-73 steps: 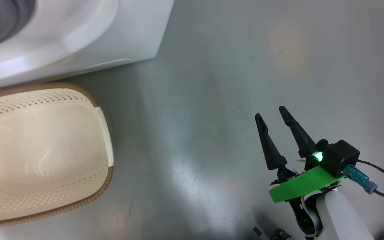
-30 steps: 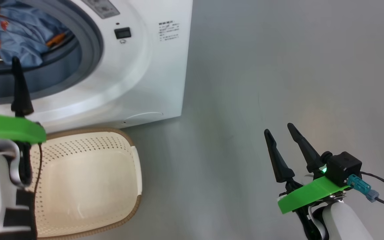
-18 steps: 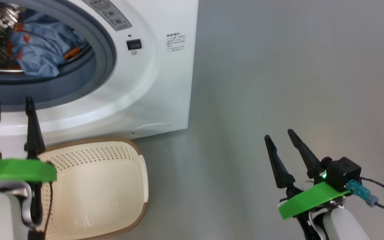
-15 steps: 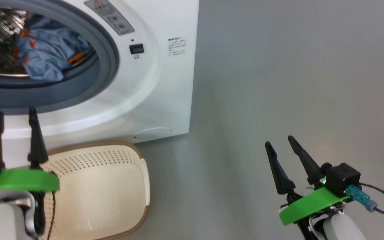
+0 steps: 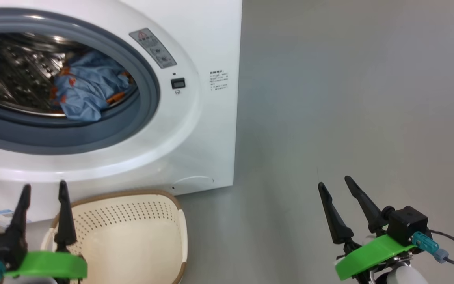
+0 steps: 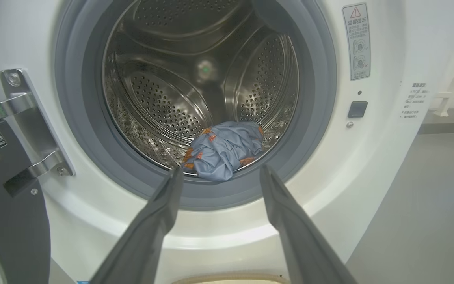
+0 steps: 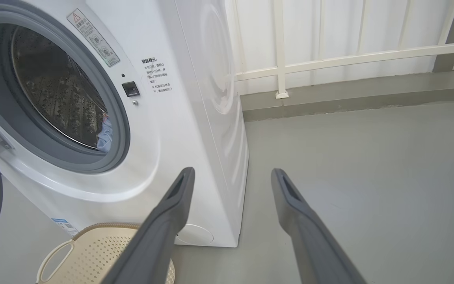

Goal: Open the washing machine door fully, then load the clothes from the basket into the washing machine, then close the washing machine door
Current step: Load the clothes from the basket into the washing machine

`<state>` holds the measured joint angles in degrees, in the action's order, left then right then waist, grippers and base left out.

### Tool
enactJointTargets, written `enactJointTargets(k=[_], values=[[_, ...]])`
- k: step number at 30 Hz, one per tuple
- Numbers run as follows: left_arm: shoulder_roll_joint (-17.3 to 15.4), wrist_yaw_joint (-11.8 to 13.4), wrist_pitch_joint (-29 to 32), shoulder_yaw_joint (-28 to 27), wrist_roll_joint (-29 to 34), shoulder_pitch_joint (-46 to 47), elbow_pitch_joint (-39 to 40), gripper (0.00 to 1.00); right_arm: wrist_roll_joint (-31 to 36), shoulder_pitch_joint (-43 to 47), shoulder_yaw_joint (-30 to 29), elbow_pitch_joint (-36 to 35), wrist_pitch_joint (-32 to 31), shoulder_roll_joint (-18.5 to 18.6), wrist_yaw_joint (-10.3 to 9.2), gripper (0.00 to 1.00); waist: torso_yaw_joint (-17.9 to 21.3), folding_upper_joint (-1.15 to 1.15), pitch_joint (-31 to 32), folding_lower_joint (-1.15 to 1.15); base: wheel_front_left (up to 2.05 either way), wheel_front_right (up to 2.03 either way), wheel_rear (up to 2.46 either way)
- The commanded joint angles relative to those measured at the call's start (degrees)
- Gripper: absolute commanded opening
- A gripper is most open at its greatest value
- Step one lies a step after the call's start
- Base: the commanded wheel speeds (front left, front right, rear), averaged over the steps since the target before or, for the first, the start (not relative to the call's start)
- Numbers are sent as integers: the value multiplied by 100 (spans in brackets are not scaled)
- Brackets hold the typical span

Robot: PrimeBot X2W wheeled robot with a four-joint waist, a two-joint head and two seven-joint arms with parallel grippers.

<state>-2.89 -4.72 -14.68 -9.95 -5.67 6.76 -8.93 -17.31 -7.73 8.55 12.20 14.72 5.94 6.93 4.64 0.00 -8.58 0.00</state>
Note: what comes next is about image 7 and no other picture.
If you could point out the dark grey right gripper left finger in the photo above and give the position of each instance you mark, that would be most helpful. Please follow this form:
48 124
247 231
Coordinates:
160 232

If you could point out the cream metal railing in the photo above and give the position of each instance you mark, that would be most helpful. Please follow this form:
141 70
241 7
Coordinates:
329 61

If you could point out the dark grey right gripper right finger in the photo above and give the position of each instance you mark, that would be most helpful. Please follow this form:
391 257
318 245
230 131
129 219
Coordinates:
309 236

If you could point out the blue energy label sticker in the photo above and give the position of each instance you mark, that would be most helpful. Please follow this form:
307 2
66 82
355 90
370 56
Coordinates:
64 227

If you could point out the steel washer drum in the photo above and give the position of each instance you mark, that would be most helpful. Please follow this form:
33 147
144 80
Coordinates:
53 83

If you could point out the grey warning sticker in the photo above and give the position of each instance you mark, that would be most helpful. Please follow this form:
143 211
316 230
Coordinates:
93 37

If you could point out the round white filter cover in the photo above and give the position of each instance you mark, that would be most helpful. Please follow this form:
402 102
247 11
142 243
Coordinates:
195 234

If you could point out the cream perforated laundry basket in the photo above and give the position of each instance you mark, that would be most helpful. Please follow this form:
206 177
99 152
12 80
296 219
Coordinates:
93 256

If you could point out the black door latch socket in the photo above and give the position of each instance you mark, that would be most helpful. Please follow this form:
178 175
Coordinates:
131 89

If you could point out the grey rubber door gasket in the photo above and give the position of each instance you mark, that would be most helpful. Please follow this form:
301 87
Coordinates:
114 118

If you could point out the blue garment with orange print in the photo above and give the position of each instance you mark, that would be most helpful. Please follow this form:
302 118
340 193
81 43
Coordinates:
105 136

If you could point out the white front-load washing machine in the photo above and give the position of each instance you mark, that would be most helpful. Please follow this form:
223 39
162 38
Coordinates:
179 138

